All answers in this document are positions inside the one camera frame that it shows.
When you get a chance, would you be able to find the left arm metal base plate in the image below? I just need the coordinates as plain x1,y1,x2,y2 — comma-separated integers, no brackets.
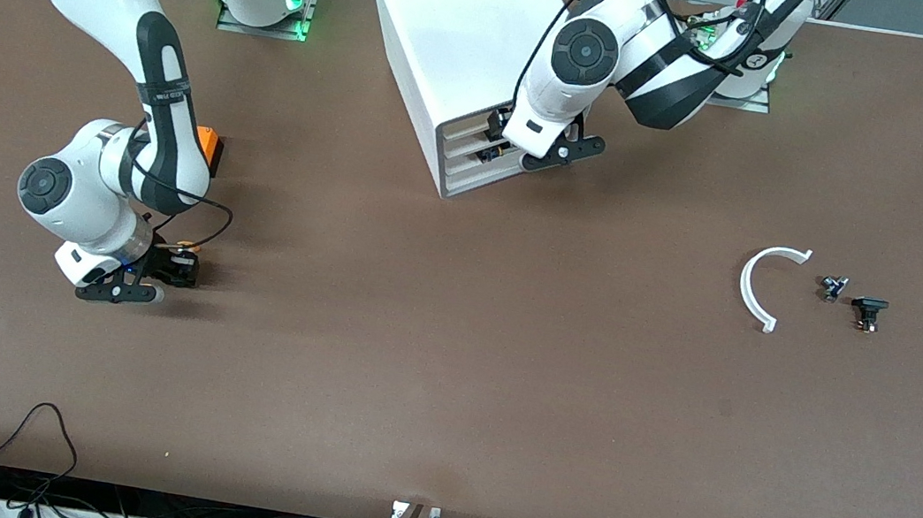
705,87,774,115

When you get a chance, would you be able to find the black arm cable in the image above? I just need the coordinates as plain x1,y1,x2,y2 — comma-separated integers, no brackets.
111,113,246,258
512,0,768,146

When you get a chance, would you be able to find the thin black looped cable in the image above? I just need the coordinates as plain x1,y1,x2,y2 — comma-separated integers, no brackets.
0,396,86,503

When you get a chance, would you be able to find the orange box with hole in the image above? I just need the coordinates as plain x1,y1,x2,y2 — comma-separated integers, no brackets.
189,125,226,179

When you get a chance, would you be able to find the small metal pipe fitting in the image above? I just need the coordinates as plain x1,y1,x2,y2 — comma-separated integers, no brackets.
817,272,851,305

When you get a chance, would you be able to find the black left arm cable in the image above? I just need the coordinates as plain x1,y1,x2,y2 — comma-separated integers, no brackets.
512,0,768,146

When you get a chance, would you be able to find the white half-ring clamp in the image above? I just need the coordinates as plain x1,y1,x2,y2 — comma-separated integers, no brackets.
733,240,814,339

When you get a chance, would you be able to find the black push-button switch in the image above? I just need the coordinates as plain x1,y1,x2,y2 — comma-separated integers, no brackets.
848,294,891,336

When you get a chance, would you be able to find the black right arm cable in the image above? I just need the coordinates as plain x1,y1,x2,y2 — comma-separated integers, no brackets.
111,113,246,258

